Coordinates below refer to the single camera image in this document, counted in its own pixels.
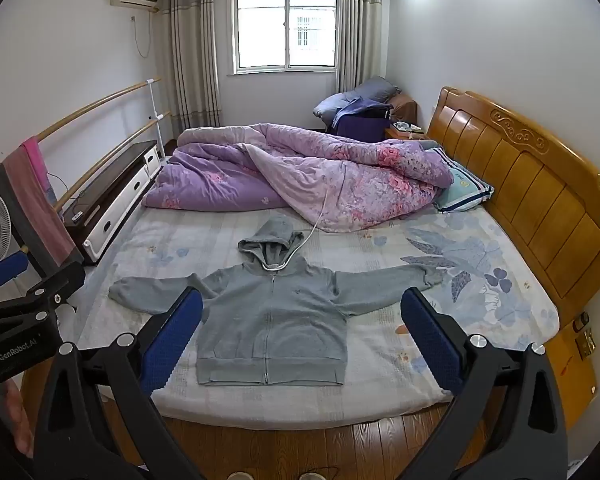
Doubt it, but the purple floral quilt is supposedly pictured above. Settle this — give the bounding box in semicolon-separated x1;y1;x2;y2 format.
141;122;455;234

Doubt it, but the wooden ballet barre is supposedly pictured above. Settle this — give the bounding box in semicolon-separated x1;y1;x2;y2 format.
0;77;173;257

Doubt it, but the white TV cabinet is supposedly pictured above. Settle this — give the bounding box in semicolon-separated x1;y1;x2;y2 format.
62;140;162;264

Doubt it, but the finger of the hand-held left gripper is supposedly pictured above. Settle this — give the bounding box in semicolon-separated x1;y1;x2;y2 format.
0;262;86;342
0;251;30;293

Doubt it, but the grey zip hoodie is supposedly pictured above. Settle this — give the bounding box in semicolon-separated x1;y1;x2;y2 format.
108;214;446;387

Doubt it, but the wooden headboard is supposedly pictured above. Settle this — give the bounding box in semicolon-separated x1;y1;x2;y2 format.
426;86;600;314

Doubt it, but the bed with floral sheet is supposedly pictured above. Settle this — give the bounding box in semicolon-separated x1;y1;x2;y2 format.
60;205;561;432

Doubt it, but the yellow wooden cabinet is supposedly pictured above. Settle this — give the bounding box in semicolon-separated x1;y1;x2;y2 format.
545;310;600;432

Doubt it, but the blue grey bedding pile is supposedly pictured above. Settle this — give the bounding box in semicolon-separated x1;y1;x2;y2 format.
313;77;402;122

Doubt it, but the window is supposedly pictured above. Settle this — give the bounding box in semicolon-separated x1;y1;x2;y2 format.
232;0;339;74

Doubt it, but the person's left hand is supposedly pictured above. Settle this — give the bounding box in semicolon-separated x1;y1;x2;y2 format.
1;379;34;462

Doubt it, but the pink towel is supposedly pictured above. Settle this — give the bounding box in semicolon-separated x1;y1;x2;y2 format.
21;137;57;207

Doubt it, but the white cable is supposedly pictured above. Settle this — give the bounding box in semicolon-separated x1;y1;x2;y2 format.
261;160;352;274

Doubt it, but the wooden nightstand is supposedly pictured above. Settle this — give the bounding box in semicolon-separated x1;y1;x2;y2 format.
384;121;427;142

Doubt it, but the striped blue pillow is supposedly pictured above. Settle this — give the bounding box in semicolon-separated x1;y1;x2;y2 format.
432;146;495;214

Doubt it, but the purple storage box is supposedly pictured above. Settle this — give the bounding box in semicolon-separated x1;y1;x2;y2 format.
332;100;394;142

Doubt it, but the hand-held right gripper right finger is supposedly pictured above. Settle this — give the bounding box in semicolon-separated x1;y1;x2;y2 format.
400;287;568;480

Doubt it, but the grey striped curtain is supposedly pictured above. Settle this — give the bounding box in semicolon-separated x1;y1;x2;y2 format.
334;0;384;94
161;0;224;134

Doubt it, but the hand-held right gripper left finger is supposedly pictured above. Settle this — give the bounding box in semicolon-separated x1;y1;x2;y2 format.
32;286;204;480

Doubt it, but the air conditioner power cord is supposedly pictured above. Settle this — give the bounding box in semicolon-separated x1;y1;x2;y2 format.
131;10;154;59

